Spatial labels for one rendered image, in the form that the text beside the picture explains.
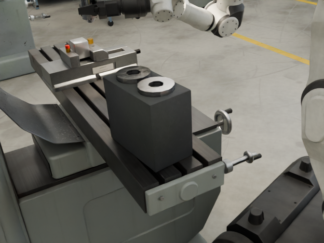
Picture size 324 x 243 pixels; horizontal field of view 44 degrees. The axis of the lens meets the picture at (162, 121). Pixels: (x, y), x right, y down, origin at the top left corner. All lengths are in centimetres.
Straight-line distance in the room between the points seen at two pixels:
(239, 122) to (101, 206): 179
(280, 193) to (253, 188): 95
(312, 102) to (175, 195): 44
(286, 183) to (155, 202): 69
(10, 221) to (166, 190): 55
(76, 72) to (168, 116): 64
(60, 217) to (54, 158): 23
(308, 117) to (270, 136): 178
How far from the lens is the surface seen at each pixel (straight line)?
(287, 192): 150
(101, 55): 150
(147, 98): 91
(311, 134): 116
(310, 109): 113
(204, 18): 140
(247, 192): 240
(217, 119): 180
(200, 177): 100
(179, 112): 94
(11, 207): 131
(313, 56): 113
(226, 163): 168
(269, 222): 134
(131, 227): 161
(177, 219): 170
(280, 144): 284
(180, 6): 137
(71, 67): 147
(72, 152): 132
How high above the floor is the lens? 153
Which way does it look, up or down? 30 degrees down
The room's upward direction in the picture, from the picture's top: 4 degrees counter-clockwise
